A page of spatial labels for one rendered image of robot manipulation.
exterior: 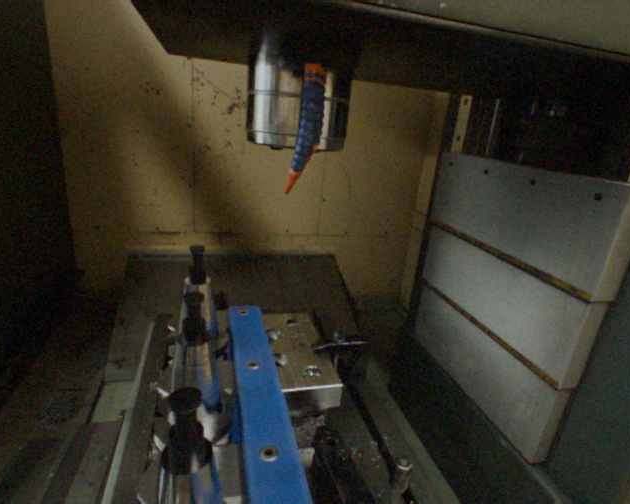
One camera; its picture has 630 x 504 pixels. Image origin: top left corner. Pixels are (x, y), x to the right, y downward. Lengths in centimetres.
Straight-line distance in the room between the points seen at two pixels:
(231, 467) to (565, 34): 44
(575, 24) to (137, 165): 148
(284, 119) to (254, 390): 36
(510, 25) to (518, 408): 68
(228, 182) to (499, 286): 116
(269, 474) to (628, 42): 47
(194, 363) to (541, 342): 63
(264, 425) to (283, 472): 5
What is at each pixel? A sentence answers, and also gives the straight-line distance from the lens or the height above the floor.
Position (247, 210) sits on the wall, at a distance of 169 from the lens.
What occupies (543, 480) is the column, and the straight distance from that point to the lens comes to 92.
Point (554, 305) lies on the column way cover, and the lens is 77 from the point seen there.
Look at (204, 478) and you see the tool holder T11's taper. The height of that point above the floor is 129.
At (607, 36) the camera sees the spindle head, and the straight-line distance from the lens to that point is 47.
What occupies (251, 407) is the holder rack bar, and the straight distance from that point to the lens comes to 35.
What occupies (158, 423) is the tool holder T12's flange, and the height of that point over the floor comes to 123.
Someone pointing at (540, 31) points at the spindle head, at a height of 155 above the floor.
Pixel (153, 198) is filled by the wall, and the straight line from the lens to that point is 169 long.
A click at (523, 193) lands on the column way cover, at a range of 82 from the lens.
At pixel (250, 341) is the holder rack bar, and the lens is 43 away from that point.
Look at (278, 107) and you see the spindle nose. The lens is 57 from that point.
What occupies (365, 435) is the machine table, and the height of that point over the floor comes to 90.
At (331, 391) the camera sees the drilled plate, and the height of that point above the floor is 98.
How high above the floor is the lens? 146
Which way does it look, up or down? 19 degrees down
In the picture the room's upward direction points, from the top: 6 degrees clockwise
